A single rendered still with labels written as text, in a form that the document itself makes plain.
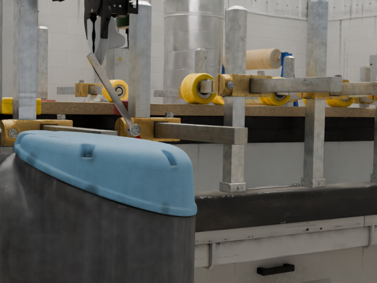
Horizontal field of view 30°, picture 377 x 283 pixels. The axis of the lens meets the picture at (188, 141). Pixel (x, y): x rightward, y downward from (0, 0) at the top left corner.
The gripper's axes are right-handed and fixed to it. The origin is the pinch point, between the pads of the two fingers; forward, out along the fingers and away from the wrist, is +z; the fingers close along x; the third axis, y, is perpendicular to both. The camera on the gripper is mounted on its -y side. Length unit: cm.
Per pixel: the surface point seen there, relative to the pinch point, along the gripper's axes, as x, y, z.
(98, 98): 47, 23, 8
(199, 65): 115, 100, -6
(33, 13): 6.0, -10.1, -8.2
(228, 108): 7.6, 36.9, 9.5
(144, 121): 5.2, 13.6, 12.2
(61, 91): 141, 51, 5
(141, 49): 6.0, 13.1, -2.8
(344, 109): 25, 91, 10
